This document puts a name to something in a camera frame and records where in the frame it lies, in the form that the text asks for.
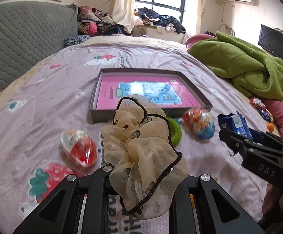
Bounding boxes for blue snack packet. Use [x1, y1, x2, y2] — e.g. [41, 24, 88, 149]
[217, 112, 253, 139]

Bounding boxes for red surprise egg toy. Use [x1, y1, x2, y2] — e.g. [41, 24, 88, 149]
[60, 129, 98, 168]

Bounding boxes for beige sheer scrunchie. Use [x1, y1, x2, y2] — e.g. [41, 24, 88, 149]
[101, 95, 188, 220]

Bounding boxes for blue surprise egg toy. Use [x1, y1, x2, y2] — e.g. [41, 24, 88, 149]
[182, 107, 215, 140]

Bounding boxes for person's right hand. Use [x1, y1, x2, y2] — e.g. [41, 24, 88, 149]
[262, 183, 283, 215]

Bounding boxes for pink strawberry bed sheet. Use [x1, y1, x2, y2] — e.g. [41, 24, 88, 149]
[0, 36, 267, 233]

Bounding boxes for green fleece blanket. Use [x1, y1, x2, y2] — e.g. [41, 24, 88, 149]
[187, 31, 283, 101]

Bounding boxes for dark shallow box pink inside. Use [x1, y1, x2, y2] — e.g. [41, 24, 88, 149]
[89, 68, 212, 123]

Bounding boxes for clothes on window sill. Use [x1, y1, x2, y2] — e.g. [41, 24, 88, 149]
[134, 7, 186, 34]

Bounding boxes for grey quilted headboard cover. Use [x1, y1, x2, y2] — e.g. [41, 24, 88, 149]
[0, 1, 78, 92]

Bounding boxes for pile of clothes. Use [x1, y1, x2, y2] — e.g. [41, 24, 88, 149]
[77, 6, 131, 37]

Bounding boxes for cream curtain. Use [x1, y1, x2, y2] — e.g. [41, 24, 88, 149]
[112, 0, 135, 33]

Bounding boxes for green fuzzy hair tie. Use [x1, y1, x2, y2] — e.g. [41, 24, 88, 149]
[165, 116, 183, 148]

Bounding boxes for black wall television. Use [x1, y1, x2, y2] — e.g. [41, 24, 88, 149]
[258, 25, 283, 60]

